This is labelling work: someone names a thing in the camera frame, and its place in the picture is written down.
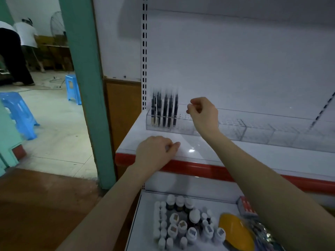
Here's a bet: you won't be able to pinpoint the person's left hand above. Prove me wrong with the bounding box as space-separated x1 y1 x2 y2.
132 136 181 173

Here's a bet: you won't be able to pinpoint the person's right hand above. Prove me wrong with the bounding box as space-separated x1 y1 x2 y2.
186 97 220 138

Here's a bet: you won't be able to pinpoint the person's right forearm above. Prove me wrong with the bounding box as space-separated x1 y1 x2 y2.
200 129 335 251

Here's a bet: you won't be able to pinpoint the person's left forearm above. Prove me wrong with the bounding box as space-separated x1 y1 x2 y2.
56 165 161 251

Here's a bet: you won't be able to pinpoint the row of black pens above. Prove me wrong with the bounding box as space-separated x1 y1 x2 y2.
150 87 179 128

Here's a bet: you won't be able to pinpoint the clear acrylic pen holder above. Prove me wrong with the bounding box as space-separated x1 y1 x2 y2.
146 107 335 154

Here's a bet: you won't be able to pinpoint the white slotted shelf upright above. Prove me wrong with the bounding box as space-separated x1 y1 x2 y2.
308 91 335 130
141 0 149 111

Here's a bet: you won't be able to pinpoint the cluster of white-capped bottles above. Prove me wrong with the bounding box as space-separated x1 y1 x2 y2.
153 194 227 251

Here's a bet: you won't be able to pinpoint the white shelf with red edge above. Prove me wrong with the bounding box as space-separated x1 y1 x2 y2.
115 108 335 197

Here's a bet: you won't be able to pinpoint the white lower shelf tray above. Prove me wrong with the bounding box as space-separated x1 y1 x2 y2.
125 190 245 251

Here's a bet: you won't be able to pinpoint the red and white box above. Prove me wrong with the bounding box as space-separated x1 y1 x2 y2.
236 196 259 220

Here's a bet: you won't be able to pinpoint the green pillar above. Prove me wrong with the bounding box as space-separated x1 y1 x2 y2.
58 0 117 190

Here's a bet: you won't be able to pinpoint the yellow plastic package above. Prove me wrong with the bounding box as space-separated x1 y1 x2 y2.
218 213 256 251

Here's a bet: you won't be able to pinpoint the small blue plastic stool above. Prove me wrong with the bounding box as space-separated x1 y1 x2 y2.
65 74 82 105

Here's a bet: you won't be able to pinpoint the clear plastic wrapped items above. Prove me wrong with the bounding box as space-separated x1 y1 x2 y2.
249 218 286 251

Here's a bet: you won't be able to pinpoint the brown wooden bench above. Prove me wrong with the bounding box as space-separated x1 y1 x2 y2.
36 35 74 72

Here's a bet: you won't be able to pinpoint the round metal fan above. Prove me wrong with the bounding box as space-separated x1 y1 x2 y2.
50 11 67 46

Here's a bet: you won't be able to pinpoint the large blue plastic stool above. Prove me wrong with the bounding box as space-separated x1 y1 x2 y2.
0 92 40 141

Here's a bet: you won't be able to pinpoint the green painted cabinet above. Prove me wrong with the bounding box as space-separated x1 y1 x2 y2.
0 100 24 177

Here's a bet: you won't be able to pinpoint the cable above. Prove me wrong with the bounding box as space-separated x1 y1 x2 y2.
16 76 66 92

